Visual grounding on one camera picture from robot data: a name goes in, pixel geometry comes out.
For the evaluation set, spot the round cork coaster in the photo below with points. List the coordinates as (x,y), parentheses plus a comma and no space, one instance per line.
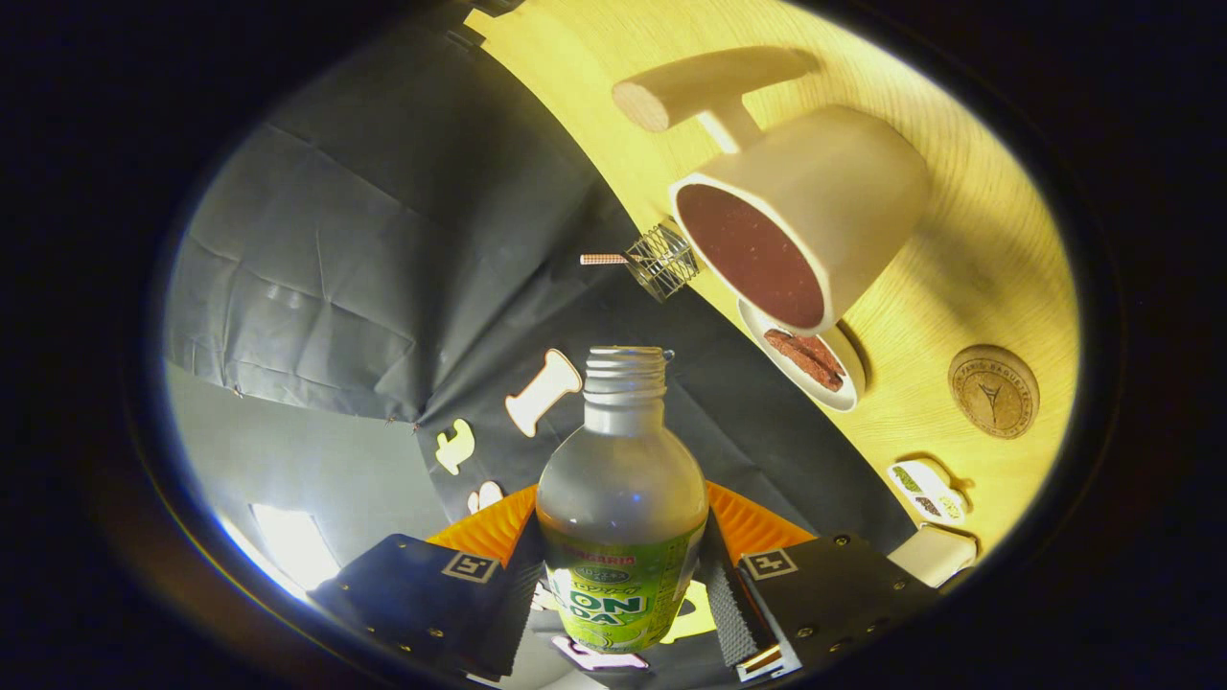
(994,391)

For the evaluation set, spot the white toaster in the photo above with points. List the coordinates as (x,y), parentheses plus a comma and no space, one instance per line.
(935,554)

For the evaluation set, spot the white oval plate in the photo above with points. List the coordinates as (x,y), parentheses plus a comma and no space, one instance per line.
(851,395)

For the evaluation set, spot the white divided dish of beans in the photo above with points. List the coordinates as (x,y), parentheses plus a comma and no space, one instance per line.
(925,489)

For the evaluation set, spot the striped straw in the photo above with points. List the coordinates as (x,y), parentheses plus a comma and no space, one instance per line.
(604,259)

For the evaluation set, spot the silver bottle with green label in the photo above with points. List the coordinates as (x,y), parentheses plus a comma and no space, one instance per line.
(623,479)

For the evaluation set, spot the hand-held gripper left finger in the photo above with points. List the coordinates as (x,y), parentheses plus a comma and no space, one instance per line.
(412,594)

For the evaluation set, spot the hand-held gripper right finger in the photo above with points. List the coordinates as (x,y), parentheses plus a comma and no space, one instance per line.
(844,594)

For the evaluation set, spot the wooden table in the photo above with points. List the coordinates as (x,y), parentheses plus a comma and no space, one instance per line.
(959,268)

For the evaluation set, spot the brown meat piece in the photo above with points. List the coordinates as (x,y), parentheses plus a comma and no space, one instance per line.
(800,369)
(822,353)

